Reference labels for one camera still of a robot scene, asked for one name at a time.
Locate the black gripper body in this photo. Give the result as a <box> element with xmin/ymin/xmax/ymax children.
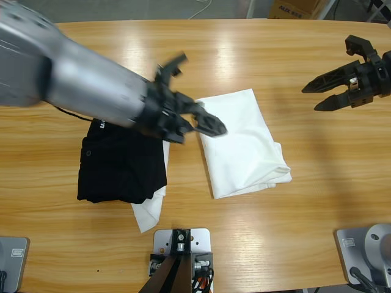
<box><xmin>136</xmin><ymin>81</ymin><xmax>206</xmax><ymax>145</ymax></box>
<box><xmin>346</xmin><ymin>51</ymin><xmax>391</xmax><ymax>109</ymax></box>

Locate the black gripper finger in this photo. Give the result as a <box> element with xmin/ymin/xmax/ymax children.
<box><xmin>301</xmin><ymin>60</ymin><xmax>359</xmax><ymax>94</ymax></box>
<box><xmin>194</xmin><ymin>119</ymin><xmax>228</xmax><ymax>139</ymax></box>
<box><xmin>313</xmin><ymin>90</ymin><xmax>354</xmax><ymax>112</ymax></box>
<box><xmin>192</xmin><ymin>104</ymin><xmax>228</xmax><ymax>132</ymax></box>

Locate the white t-shirt with black logo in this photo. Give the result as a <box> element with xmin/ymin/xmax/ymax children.
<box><xmin>195</xmin><ymin>88</ymin><xmax>293</xmax><ymax>200</ymax></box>

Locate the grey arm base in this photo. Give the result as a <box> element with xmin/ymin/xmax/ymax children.
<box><xmin>334</xmin><ymin>223</ymin><xmax>391</xmax><ymax>286</ymax></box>
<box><xmin>0</xmin><ymin>236</ymin><xmax>31</xmax><ymax>293</ymax></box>

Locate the black metal stand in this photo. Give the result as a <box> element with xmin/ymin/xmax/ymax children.
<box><xmin>366</xmin><ymin>0</ymin><xmax>391</xmax><ymax>23</ymax></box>

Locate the cardboard box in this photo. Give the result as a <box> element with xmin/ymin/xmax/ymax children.
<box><xmin>268</xmin><ymin>0</ymin><xmax>330</xmax><ymax>20</ymax></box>

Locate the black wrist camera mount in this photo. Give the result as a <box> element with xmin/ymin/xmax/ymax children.
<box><xmin>153</xmin><ymin>52</ymin><xmax>188</xmax><ymax>91</ymax></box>
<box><xmin>344</xmin><ymin>34</ymin><xmax>382</xmax><ymax>63</ymax></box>

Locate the white metal post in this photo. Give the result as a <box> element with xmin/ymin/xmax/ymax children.
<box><xmin>320</xmin><ymin>0</ymin><xmax>340</xmax><ymax>20</ymax></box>
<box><xmin>246</xmin><ymin>0</ymin><xmax>261</xmax><ymax>18</ymax></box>

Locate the thin black cable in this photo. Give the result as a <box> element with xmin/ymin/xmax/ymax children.
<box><xmin>56</xmin><ymin>105</ymin><xmax>94</xmax><ymax>122</ymax></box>

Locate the white floor cable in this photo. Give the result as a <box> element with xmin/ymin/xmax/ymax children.
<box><xmin>188</xmin><ymin>0</ymin><xmax>214</xmax><ymax>20</ymax></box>

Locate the orange cable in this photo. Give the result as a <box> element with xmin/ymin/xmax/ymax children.
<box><xmin>195</xmin><ymin>274</ymin><xmax>214</xmax><ymax>293</ymax></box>

